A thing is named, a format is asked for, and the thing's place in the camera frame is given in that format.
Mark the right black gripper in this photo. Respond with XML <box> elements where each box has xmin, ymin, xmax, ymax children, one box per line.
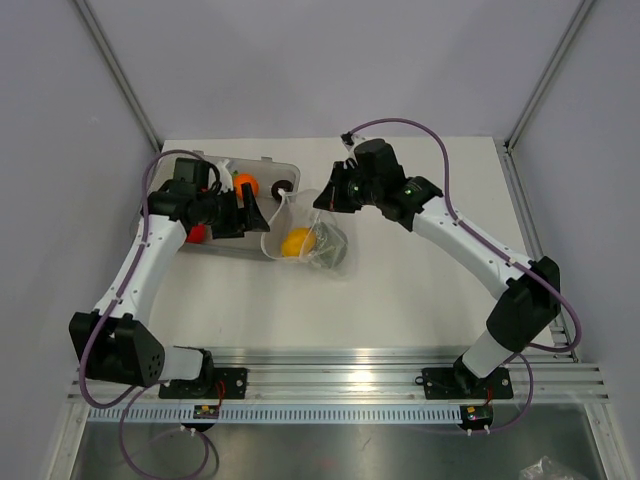
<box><xmin>315</xmin><ymin>162</ymin><xmax>383</xmax><ymax>214</ymax></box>

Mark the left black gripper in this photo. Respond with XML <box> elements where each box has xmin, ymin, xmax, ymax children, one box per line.
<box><xmin>196</xmin><ymin>183</ymin><xmax>268</xmax><ymax>240</ymax></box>

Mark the green netted melon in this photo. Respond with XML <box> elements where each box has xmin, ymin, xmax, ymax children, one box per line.
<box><xmin>313</xmin><ymin>222</ymin><xmax>348</xmax><ymax>269</ymax></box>

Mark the clear zip top bag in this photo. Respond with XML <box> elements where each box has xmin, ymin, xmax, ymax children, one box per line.
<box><xmin>260</xmin><ymin>188</ymin><xmax>357</xmax><ymax>278</ymax></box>

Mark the yellow lemon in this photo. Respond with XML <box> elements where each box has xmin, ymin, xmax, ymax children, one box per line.
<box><xmin>281</xmin><ymin>227</ymin><xmax>317</xmax><ymax>258</ymax></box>

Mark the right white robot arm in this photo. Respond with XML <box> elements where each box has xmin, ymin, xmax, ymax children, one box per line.
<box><xmin>313</xmin><ymin>134</ymin><xmax>561</xmax><ymax>396</ymax></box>

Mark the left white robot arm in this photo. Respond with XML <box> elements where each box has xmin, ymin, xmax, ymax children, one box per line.
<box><xmin>69</xmin><ymin>150</ymin><xmax>269</xmax><ymax>398</ymax></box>

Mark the orange fruit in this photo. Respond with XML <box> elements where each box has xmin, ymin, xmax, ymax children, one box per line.
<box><xmin>233</xmin><ymin>173</ymin><xmax>260</xmax><ymax>199</ymax></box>

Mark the crumpled plastic wrap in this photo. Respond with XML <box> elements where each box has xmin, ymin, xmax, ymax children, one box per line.
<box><xmin>518</xmin><ymin>456</ymin><xmax>584</xmax><ymax>480</ymax></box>

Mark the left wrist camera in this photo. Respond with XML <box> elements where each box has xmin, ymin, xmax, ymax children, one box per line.
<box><xmin>214</xmin><ymin>158</ymin><xmax>234</xmax><ymax>192</ymax></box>

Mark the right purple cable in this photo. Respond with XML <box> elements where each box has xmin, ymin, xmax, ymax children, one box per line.
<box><xmin>349</xmin><ymin>118</ymin><xmax>584</xmax><ymax>436</ymax></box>

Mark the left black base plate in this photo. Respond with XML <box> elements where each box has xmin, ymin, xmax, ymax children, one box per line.
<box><xmin>158</xmin><ymin>367</ymin><xmax>249</xmax><ymax>400</ymax></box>

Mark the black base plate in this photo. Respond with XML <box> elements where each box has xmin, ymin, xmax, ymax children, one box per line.
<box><xmin>414</xmin><ymin>367</ymin><xmax>514</xmax><ymax>400</ymax></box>
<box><xmin>158</xmin><ymin>367</ymin><xmax>249</xmax><ymax>400</ymax></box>

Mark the aluminium rail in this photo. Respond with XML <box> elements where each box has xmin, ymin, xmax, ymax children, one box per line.
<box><xmin>67</xmin><ymin>347</ymin><xmax>611</xmax><ymax>404</ymax></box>

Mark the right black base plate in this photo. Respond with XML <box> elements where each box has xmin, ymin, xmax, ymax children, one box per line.
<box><xmin>414</xmin><ymin>367</ymin><xmax>514</xmax><ymax>400</ymax></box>

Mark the white slotted cable duct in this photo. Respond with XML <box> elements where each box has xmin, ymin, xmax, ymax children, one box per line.
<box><xmin>88</xmin><ymin>403</ymin><xmax>462</xmax><ymax>425</ymax></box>

